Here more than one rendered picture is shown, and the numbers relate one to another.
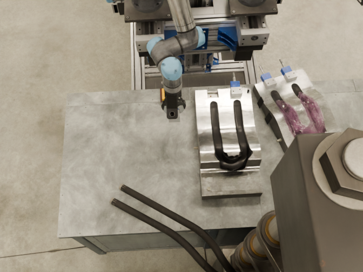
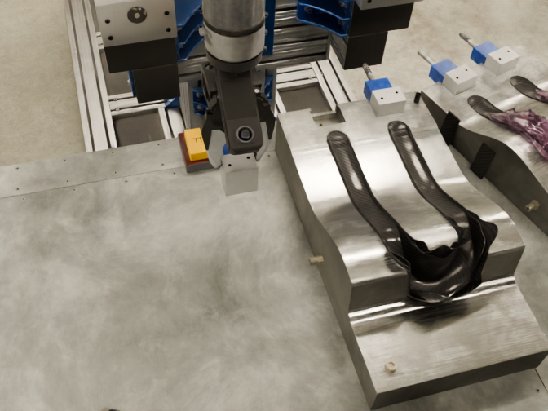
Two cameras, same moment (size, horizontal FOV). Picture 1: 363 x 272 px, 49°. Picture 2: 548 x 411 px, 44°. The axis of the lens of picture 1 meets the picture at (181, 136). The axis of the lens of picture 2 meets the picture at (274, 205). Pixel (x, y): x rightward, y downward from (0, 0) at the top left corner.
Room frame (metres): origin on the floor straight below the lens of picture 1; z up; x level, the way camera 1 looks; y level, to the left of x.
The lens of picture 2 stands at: (0.14, 0.16, 1.70)
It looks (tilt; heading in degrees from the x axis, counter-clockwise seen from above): 52 degrees down; 344
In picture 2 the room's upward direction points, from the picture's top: 4 degrees clockwise
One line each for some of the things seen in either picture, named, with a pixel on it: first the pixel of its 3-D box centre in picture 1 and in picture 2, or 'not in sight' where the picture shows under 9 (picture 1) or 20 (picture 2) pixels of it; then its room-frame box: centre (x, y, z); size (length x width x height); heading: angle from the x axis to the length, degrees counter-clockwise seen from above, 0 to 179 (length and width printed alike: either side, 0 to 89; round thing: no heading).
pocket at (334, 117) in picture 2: (212, 95); (325, 122); (0.92, -0.15, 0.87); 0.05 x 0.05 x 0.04; 2
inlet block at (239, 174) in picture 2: (173, 106); (232, 150); (0.83, 0.03, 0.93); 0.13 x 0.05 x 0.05; 2
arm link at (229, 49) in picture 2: (171, 83); (232, 33); (0.81, 0.03, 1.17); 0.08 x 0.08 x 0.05
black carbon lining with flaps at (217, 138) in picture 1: (230, 132); (408, 193); (0.71, -0.21, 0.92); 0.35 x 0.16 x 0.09; 2
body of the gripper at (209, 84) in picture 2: (173, 92); (232, 78); (0.82, 0.03, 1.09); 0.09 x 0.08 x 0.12; 2
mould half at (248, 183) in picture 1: (227, 140); (399, 222); (0.69, -0.20, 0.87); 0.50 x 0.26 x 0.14; 2
